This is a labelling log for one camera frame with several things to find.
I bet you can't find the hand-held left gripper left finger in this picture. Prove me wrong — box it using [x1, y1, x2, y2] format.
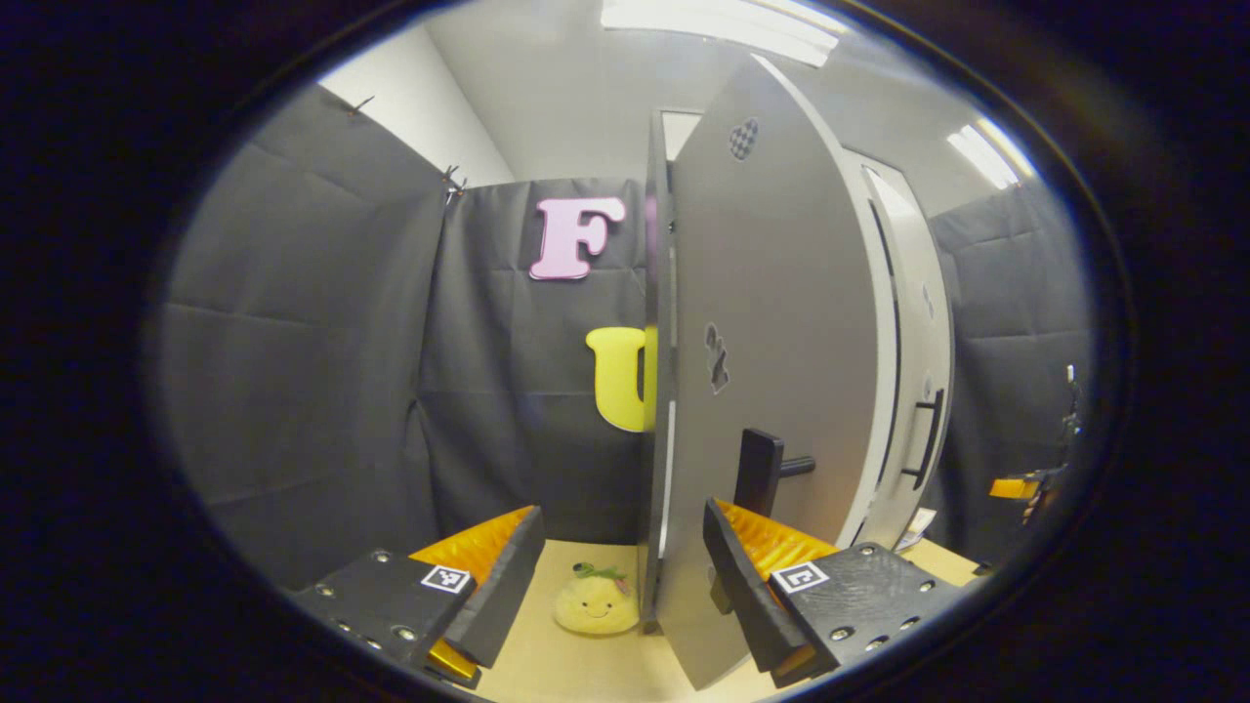
[288, 505, 548, 689]

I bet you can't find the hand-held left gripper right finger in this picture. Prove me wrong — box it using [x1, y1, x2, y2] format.
[703, 498, 963, 689]

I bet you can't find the white cabinet door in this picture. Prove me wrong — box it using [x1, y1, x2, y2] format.
[649, 54, 899, 692]
[859, 164, 953, 550]

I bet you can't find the white shoe cabinet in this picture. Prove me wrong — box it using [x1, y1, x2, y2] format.
[643, 107, 956, 626]

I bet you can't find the yellow plush toy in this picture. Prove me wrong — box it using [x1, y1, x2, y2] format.
[554, 561, 641, 638]

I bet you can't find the ceiling light panel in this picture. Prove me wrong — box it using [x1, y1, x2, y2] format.
[601, 0, 851, 67]
[945, 117, 1038, 191]

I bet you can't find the black backdrop cloth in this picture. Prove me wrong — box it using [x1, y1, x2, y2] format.
[156, 83, 1095, 592]

